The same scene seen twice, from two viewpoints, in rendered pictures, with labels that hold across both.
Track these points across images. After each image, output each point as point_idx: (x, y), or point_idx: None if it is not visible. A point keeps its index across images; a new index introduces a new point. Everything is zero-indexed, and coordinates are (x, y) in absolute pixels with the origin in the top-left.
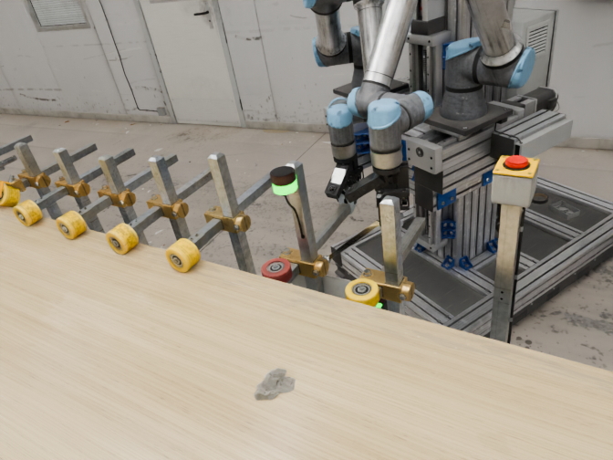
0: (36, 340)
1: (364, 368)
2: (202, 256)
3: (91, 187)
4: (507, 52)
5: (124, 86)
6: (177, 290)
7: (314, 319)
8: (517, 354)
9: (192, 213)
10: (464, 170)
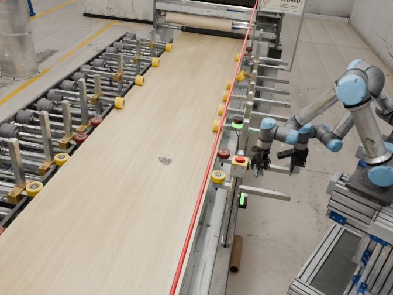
0: (170, 111)
1: (178, 179)
2: (310, 173)
3: (335, 110)
4: (370, 157)
5: None
6: (202, 131)
7: (197, 165)
8: None
9: (344, 157)
10: (348, 209)
